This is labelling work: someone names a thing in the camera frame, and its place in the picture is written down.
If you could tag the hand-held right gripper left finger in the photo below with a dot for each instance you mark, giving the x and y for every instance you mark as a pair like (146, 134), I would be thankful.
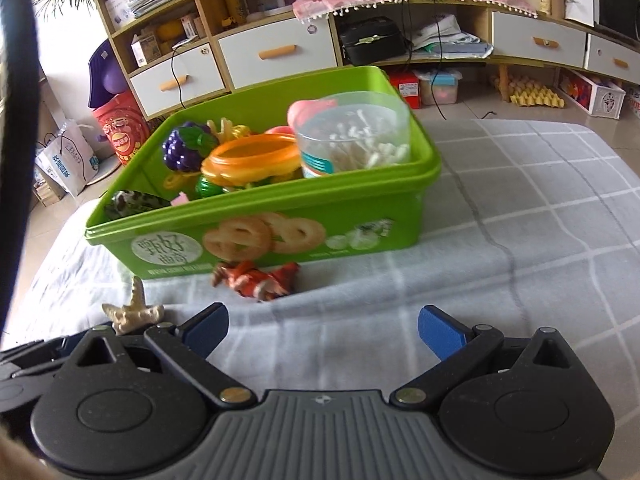
(207, 327)

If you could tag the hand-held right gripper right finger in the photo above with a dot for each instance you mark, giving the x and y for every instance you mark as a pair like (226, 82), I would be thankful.
(442, 330)

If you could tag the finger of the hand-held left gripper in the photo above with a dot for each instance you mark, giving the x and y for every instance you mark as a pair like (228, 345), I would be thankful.
(20, 385)
(30, 352)

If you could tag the red toy crab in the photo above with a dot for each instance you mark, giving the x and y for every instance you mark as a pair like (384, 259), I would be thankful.
(250, 280)

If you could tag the beige spiky toy animal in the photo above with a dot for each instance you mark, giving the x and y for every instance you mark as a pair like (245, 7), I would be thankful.
(132, 315)

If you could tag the pink toy block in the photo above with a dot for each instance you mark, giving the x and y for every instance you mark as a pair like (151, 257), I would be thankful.
(178, 199)

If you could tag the toy corn green husk half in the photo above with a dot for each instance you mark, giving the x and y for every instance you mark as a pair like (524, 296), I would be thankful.
(207, 187)

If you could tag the green plastic box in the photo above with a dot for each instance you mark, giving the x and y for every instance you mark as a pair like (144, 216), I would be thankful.
(390, 200)

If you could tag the dark patterned hair clip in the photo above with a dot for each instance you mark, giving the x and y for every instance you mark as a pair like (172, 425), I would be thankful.
(132, 205)

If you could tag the purple toy grapes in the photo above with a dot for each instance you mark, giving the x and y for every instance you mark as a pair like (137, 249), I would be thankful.
(182, 150)

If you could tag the orange toy plate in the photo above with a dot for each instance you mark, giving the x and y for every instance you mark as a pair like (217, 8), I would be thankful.
(250, 150)

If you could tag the cream branched plastic toy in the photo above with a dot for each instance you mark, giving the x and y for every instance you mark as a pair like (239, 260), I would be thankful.
(225, 127)

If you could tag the clear cotton swab jar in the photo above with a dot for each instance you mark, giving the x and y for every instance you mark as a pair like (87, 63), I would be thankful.
(350, 150)

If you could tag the pink pig toy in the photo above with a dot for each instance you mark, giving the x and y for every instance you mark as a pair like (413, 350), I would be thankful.
(310, 107)

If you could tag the grey checked blanket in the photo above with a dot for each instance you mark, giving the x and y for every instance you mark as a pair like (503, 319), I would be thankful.
(525, 235)

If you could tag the white shopping bag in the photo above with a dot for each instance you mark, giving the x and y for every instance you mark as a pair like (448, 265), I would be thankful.
(65, 160)

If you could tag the red printed bucket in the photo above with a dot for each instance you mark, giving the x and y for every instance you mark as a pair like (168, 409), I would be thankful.
(120, 135)

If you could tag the clear storage box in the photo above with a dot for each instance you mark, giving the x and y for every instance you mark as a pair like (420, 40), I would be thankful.
(440, 87)

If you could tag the red cardboard box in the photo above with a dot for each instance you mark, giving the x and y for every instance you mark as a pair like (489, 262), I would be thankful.
(404, 87)

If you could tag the yellow egg tray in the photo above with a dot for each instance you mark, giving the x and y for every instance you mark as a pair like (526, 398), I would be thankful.
(532, 95)

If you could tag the purple plastic object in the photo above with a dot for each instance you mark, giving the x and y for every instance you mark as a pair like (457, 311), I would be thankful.
(105, 75)

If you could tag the small cardboard box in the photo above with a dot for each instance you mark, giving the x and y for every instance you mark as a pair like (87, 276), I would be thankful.
(146, 50)

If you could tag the folded light cloth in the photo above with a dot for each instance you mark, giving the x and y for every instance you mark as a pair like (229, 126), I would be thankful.
(450, 37)

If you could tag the black bag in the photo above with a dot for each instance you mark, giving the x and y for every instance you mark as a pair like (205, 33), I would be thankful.
(372, 42)

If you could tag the yellow round object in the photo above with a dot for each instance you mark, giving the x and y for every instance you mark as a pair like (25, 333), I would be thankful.
(169, 30)

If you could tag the small white carton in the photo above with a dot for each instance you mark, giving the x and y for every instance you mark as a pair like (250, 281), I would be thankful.
(192, 25)

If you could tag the wooden cabinet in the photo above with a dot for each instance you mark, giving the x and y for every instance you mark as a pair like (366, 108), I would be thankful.
(335, 35)

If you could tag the yellow packet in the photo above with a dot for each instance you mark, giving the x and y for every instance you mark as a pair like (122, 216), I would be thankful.
(235, 5)

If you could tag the microwave oven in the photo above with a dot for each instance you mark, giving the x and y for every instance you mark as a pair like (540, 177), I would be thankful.
(617, 5)

